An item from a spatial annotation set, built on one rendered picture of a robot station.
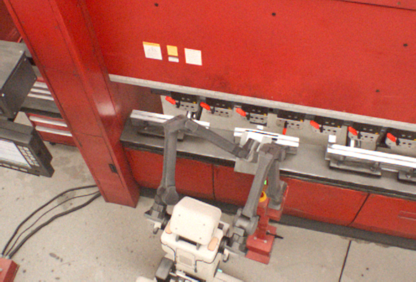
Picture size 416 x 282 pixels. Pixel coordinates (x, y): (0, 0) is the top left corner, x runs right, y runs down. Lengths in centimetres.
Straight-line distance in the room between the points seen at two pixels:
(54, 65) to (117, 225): 170
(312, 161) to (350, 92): 71
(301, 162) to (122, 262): 153
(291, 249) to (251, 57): 179
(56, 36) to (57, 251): 200
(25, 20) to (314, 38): 126
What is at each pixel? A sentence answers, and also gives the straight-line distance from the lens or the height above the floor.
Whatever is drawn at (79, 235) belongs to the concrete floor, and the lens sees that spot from 391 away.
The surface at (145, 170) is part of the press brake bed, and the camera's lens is 347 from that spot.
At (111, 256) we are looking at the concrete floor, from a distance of 380.
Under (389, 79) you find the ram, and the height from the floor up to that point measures 172.
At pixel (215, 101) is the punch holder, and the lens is 272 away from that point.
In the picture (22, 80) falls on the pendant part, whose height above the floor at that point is 185.
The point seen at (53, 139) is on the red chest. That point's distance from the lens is 415.
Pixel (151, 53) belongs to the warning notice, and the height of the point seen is 164.
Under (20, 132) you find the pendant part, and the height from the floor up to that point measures 160.
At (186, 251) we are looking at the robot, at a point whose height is 121.
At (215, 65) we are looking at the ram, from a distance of 247.
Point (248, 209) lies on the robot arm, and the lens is 242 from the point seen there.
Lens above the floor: 353
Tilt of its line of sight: 57 degrees down
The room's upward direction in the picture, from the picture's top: 3 degrees counter-clockwise
